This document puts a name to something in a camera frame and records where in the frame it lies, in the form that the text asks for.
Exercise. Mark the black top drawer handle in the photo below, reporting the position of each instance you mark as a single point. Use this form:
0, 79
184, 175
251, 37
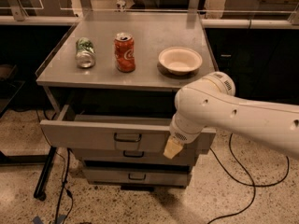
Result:
127, 137

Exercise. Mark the black middle drawer handle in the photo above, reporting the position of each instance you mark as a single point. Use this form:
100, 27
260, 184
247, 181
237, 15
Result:
133, 154

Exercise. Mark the grey metal cabinet table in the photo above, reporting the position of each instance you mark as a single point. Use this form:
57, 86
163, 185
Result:
147, 92

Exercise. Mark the grey drawer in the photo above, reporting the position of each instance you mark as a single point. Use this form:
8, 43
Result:
96, 132
114, 175
187, 157

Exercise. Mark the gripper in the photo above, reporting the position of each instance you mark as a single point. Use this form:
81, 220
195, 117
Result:
184, 134

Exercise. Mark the clear water bottle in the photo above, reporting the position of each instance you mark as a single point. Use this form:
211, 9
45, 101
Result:
121, 5

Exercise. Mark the black drawer handle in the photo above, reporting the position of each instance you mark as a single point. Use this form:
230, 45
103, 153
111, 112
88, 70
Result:
133, 154
127, 137
136, 177

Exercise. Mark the black bottom drawer handle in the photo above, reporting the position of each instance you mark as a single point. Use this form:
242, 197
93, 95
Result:
136, 177

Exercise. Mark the grey top drawer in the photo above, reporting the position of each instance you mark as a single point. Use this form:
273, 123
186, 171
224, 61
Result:
96, 132

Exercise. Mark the red cola can upright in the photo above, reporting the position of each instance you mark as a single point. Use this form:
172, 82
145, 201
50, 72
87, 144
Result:
124, 52

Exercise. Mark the white horizontal rail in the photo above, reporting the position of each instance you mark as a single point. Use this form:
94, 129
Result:
207, 23

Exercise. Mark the grey middle drawer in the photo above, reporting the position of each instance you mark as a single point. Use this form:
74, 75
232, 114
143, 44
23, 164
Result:
187, 157

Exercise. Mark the white paper bowl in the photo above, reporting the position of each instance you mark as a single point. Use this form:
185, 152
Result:
180, 61

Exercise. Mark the green soda can lying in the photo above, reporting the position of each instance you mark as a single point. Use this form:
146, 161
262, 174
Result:
85, 54

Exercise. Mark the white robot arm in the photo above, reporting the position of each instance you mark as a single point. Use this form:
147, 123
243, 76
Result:
210, 102

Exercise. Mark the black table leg caster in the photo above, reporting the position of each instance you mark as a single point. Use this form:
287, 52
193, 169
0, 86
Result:
40, 193

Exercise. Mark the grey bottom drawer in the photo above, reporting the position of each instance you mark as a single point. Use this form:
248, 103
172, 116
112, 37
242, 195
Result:
114, 175

